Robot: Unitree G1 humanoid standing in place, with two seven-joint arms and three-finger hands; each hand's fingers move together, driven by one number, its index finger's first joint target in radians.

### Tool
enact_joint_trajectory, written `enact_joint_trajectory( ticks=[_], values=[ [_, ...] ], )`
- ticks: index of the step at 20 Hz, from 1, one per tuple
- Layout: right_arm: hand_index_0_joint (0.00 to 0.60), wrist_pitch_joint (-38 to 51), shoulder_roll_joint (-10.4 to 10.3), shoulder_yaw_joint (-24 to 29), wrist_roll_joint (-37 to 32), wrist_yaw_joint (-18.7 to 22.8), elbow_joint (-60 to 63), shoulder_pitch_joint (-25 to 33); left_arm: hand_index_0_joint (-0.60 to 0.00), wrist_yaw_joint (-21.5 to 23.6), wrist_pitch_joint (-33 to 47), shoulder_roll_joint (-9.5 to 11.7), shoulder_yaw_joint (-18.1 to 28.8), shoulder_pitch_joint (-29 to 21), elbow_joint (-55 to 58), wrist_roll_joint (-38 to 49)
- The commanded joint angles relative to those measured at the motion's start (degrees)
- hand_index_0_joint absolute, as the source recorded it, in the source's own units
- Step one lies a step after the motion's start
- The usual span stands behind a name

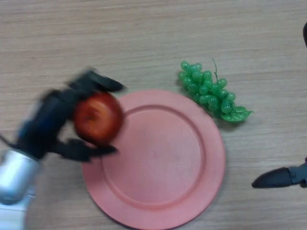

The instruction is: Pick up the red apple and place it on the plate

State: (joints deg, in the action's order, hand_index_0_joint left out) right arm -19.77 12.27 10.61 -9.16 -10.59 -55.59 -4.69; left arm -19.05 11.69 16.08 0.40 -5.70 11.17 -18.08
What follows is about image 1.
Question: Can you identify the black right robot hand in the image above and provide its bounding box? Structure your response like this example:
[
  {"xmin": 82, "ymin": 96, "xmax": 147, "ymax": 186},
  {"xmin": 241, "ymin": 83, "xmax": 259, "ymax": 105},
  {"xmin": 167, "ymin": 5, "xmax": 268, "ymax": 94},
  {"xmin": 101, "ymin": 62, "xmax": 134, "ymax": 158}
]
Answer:
[{"xmin": 251, "ymin": 23, "xmax": 307, "ymax": 189}]

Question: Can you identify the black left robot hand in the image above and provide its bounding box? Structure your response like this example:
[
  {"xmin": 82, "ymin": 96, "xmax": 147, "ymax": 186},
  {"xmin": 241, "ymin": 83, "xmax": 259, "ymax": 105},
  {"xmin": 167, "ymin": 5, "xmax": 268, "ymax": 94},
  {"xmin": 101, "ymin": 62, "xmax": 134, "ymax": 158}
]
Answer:
[{"xmin": 16, "ymin": 69, "xmax": 127, "ymax": 164}]

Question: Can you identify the red apple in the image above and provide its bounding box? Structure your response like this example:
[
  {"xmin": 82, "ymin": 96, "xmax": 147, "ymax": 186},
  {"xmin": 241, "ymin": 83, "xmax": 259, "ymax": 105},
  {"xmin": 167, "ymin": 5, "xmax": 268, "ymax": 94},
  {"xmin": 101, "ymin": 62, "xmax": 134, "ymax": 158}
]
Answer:
[{"xmin": 73, "ymin": 92, "xmax": 125, "ymax": 147}]

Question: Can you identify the pink round plate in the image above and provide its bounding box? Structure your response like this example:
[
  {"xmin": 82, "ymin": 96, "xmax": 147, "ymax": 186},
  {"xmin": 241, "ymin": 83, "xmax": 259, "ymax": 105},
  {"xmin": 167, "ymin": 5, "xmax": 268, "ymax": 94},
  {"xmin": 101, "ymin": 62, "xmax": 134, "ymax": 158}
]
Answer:
[{"xmin": 82, "ymin": 90, "xmax": 226, "ymax": 217}]

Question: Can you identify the green plastic grape bunch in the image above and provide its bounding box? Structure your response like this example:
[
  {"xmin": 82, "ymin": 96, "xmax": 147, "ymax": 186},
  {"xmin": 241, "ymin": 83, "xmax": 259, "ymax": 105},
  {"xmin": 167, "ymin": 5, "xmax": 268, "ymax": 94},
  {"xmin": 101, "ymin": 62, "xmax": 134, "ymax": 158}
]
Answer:
[{"xmin": 177, "ymin": 57, "xmax": 255, "ymax": 122}]

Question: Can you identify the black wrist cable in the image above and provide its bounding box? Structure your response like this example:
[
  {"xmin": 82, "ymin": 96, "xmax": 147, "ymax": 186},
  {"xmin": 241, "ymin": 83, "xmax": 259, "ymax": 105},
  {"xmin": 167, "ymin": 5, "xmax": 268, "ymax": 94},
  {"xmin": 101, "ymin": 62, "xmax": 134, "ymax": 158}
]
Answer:
[{"xmin": 0, "ymin": 134, "xmax": 16, "ymax": 148}]

